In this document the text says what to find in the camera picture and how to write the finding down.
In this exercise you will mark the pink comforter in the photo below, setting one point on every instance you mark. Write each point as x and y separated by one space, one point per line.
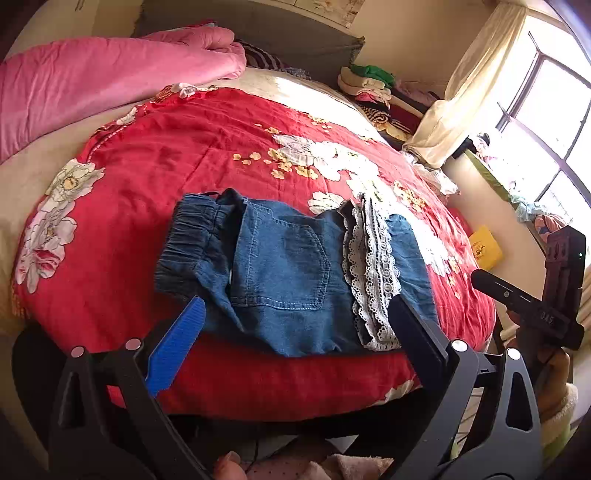
92 78

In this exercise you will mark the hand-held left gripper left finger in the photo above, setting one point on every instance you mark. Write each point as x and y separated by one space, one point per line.
178 341

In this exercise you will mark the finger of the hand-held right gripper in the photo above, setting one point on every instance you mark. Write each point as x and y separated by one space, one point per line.
503 293

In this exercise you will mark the person's right forearm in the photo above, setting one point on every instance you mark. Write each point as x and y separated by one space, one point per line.
561 427

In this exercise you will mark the striped pillow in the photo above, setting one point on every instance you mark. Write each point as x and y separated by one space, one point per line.
261 55

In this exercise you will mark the floral wall painting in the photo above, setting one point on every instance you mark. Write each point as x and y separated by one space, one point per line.
332 9

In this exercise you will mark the person's left hand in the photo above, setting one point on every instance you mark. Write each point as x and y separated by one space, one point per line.
228 467

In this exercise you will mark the cream curtain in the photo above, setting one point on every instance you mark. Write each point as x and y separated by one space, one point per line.
471 92

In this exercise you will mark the grey bed headboard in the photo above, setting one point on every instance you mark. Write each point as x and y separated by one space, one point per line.
286 32

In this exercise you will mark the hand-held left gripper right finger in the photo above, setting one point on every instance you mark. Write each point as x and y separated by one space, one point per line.
418 341

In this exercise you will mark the stack of folded clothes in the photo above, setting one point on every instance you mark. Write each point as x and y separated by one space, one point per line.
383 101

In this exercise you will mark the pile of small clothes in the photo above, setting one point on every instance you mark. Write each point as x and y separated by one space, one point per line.
526 207

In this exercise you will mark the blue denim pants white lace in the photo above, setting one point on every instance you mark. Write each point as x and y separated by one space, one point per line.
281 267

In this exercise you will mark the white crumpled cloth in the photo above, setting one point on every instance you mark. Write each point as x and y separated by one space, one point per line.
436 177

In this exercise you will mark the person's right hand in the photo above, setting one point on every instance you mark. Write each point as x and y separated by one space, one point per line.
551 376

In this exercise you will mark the person's pink dotted clothing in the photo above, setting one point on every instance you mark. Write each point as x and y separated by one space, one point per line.
314 464

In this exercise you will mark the red floral quilt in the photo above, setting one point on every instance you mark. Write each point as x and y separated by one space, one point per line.
161 138

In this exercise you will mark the window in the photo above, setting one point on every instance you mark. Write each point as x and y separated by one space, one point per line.
554 115

